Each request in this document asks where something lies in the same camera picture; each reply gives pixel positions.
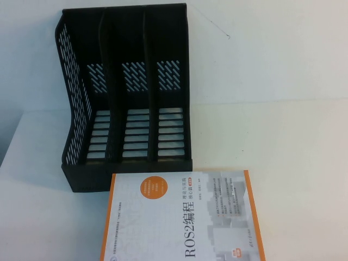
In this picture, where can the white orange ROS2 book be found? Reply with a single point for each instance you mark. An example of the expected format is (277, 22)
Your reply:
(176, 217)

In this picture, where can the black plastic book stand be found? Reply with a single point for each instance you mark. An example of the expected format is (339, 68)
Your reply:
(81, 174)

